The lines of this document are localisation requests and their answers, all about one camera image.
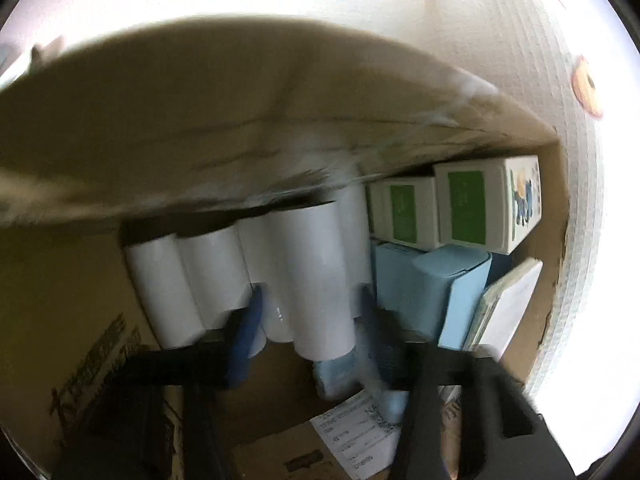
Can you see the pink cartoon printed blanket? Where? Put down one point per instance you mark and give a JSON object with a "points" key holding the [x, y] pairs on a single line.
{"points": [[525, 60]]}

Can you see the brown cardboard box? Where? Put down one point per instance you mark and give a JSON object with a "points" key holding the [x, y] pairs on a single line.
{"points": [[200, 110]]}

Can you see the light blue flat packet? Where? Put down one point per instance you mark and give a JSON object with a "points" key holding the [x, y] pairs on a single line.
{"points": [[340, 375]]}

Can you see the white green label box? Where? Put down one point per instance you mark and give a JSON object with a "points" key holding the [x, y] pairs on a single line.
{"points": [[405, 207]]}

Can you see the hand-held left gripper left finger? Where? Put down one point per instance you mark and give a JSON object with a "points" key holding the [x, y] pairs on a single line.
{"points": [[247, 330]]}

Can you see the light blue box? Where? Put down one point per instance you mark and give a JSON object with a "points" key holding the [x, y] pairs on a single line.
{"points": [[397, 285], [460, 305]]}

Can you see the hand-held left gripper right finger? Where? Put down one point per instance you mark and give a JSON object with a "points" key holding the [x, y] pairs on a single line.
{"points": [[372, 340]]}

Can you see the white lined notebook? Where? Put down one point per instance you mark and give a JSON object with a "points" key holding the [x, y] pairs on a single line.
{"points": [[505, 305]]}

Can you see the white shipping label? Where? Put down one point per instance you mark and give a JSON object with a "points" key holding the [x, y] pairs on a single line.
{"points": [[350, 425]]}

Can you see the white cartoon print box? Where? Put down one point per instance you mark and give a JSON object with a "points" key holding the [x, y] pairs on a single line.
{"points": [[470, 205]]}

